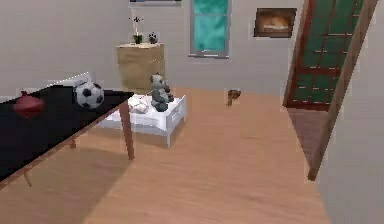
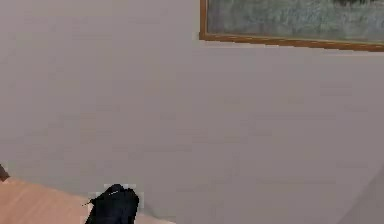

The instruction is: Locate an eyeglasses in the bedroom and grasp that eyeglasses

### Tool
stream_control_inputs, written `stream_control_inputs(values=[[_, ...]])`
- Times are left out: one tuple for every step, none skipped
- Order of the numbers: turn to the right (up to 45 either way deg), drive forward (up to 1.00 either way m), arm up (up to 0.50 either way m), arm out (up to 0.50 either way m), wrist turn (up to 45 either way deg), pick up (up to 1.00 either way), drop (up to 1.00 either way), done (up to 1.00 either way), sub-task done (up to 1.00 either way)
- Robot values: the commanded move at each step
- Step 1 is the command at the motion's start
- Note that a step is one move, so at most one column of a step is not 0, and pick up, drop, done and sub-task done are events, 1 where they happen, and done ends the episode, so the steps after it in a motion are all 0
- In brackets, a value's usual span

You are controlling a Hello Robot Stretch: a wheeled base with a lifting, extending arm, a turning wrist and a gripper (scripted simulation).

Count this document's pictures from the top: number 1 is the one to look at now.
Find light wooden chest of drawers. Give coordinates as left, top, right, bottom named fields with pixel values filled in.
left=115, top=42, right=166, bottom=95

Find small black and white figurine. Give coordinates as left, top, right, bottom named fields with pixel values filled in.
left=147, top=31, right=160, bottom=45

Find white bed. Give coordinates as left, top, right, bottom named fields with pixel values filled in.
left=47, top=71, right=188, bottom=149

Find small brown object on floor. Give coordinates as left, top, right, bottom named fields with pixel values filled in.
left=226, top=89, right=242, bottom=108

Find black top wooden table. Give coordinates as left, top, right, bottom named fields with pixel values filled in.
left=0, top=84, right=136, bottom=192

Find teal window with grey frame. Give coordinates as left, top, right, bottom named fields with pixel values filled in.
left=188, top=0, right=233, bottom=60

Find red framed green glass door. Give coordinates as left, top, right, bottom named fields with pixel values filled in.
left=282, top=0, right=366, bottom=112

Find grey teddy bear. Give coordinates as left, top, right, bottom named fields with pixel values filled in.
left=149, top=73, right=175, bottom=113

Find white crumpled cloth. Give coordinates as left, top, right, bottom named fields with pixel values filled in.
left=127, top=96, right=150, bottom=115

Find dark framed orange picture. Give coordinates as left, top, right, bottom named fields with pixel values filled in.
left=253, top=7, right=298, bottom=39

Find black and white football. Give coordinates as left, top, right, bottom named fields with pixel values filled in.
left=73, top=80, right=105, bottom=110

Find white flower in green pot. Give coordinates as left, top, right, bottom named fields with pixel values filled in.
left=129, top=15, right=145, bottom=45

